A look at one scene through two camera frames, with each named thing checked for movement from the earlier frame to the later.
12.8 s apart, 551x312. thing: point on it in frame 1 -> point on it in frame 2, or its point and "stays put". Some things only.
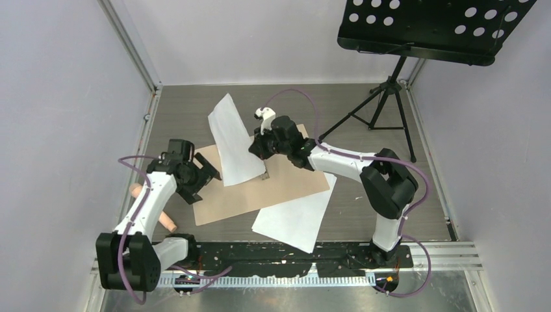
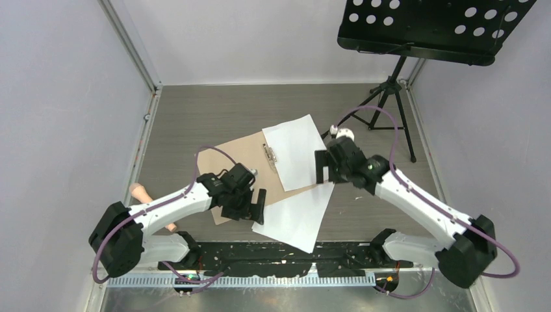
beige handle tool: (164, 219) stays put
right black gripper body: (268, 146) -> (340, 171)
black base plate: (256, 259) stays put
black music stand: (469, 32) stays put
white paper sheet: (238, 164) -> (293, 144)
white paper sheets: (297, 222) stays put
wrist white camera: (267, 115) -> (343, 132)
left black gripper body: (196, 179) -> (240, 205)
